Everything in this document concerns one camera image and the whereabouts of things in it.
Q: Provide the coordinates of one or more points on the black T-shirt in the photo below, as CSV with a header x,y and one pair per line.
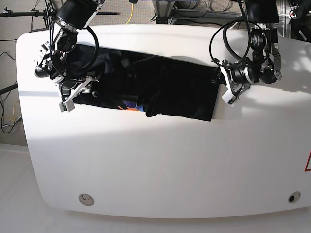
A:
x,y
152,84

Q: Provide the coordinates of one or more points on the black tripod stand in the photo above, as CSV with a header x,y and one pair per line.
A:
x,y
44,9

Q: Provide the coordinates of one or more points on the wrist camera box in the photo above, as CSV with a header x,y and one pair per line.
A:
x,y
230,97
67,106

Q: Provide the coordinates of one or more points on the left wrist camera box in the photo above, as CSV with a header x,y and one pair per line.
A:
x,y
230,97

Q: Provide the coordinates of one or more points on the red triangle warning sticker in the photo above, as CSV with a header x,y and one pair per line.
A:
x,y
308,164

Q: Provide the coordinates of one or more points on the aluminium frame base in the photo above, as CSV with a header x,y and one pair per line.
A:
x,y
166,9

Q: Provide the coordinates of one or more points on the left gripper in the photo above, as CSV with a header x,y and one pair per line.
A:
x,y
236,79

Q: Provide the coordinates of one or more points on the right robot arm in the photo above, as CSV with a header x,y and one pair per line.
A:
x,y
74,15

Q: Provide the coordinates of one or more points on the left table grommet cap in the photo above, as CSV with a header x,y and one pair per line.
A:
x,y
86,199

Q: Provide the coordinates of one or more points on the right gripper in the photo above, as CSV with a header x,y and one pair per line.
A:
x,y
77,88

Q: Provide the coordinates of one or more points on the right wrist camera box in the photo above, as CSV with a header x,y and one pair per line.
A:
x,y
67,106

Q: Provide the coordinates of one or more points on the table grommet cap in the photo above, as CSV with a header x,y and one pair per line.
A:
x,y
86,199
294,197

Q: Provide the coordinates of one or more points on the right table grommet cap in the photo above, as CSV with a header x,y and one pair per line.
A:
x,y
294,197

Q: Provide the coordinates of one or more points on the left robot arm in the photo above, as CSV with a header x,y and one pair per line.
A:
x,y
262,60

